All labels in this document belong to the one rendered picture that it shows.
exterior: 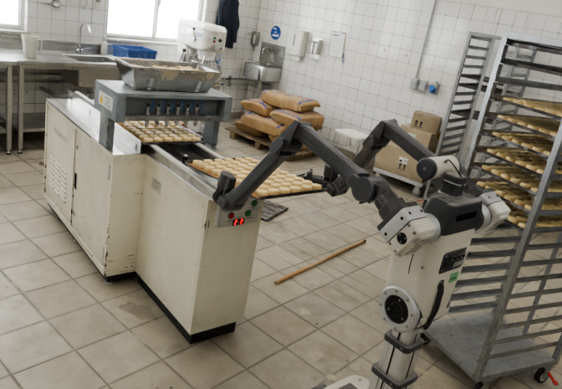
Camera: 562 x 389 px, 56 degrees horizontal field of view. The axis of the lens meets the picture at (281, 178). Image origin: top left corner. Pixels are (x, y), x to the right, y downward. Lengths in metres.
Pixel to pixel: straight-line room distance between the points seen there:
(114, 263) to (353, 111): 4.37
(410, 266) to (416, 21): 4.97
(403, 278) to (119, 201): 1.81
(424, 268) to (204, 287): 1.32
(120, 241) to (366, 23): 4.57
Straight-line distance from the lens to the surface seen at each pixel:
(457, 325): 3.40
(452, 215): 1.67
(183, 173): 2.69
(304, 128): 1.81
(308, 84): 7.32
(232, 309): 2.92
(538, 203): 2.64
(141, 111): 3.06
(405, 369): 2.01
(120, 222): 3.15
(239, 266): 2.78
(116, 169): 3.01
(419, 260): 1.73
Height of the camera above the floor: 1.76
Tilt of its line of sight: 18 degrees down
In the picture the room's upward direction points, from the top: 10 degrees clockwise
